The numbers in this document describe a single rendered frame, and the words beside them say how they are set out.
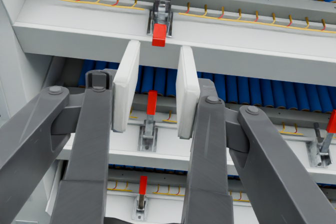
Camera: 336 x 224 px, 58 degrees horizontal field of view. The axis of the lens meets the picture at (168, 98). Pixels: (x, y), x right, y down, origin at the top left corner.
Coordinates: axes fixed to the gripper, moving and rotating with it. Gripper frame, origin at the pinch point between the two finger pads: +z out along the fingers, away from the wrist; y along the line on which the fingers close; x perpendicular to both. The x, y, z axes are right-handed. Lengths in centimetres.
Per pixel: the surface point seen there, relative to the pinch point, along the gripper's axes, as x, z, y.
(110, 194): -36.5, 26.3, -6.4
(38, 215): -39.0, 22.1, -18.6
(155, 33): 0.0, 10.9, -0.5
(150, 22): -0.7, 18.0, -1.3
